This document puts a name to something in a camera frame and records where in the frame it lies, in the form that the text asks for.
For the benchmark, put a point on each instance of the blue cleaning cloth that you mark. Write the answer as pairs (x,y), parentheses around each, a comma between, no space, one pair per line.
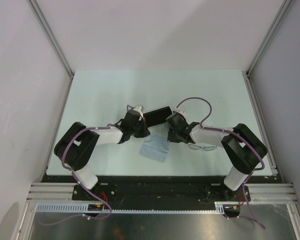
(155,147)

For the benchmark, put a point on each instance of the black glasses case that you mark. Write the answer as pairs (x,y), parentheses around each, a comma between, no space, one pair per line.
(157,117)

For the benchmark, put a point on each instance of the thin wire-frame glasses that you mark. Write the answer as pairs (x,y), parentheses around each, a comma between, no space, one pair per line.
(195,147)

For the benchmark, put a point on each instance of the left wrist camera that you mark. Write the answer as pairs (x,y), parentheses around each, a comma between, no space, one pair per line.
(139,109)

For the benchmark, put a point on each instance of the left aluminium corner post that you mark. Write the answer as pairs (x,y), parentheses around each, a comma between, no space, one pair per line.
(39,15)

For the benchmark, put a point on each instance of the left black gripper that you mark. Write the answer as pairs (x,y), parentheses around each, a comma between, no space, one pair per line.
(145,132)

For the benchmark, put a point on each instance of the slotted cable duct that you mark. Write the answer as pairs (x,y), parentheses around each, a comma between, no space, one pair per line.
(86,208)

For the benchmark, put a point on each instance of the aluminium corner post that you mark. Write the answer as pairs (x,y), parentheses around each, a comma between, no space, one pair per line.
(270,35)
(39,15)

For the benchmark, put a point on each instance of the aluminium front rail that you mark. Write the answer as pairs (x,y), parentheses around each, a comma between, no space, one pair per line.
(271,193)

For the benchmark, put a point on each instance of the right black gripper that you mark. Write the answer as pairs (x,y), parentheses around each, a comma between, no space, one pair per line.
(171,139)

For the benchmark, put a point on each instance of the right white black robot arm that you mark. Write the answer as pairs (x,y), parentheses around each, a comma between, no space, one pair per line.
(242,146)

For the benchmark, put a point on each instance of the right aluminium corner post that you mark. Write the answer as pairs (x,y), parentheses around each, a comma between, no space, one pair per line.
(270,35)

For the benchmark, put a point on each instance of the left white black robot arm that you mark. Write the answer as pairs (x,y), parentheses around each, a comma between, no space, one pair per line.
(76,146)

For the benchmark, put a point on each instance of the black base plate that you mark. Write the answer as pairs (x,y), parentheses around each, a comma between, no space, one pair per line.
(157,192)

